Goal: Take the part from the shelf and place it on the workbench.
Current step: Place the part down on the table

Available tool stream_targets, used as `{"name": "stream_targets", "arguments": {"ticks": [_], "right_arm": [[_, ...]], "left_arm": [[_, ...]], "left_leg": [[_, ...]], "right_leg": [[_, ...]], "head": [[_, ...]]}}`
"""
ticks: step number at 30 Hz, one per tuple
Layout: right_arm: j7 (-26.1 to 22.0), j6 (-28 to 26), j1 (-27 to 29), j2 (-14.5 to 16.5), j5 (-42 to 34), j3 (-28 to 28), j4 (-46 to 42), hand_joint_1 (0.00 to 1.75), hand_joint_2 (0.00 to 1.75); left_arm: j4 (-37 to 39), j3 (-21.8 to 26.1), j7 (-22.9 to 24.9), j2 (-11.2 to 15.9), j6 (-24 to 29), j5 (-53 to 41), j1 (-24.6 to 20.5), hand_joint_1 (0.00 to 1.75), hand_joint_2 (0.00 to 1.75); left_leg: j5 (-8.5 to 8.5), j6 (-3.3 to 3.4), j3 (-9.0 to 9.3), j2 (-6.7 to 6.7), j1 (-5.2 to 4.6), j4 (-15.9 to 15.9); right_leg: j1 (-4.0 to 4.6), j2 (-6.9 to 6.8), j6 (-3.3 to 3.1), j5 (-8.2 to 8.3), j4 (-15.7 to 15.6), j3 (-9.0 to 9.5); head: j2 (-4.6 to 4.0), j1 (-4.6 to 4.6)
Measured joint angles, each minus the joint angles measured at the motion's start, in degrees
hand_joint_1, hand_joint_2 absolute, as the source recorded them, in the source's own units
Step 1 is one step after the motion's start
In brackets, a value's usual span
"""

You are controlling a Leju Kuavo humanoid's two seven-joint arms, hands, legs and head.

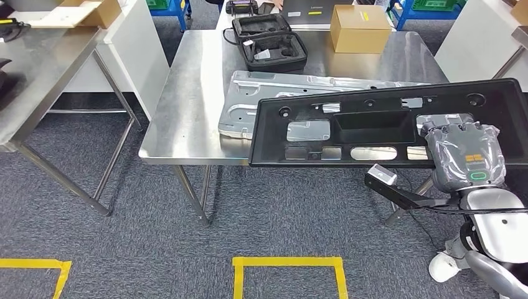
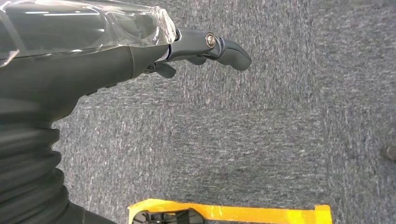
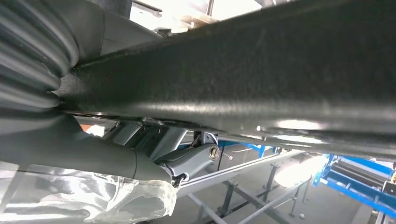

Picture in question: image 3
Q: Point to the blue metal shelf rack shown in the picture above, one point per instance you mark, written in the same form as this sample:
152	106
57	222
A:
355	188

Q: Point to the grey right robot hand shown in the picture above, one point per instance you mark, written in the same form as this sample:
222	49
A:
77	154

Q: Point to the steel workbench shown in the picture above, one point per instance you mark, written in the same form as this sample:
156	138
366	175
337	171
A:
229	176

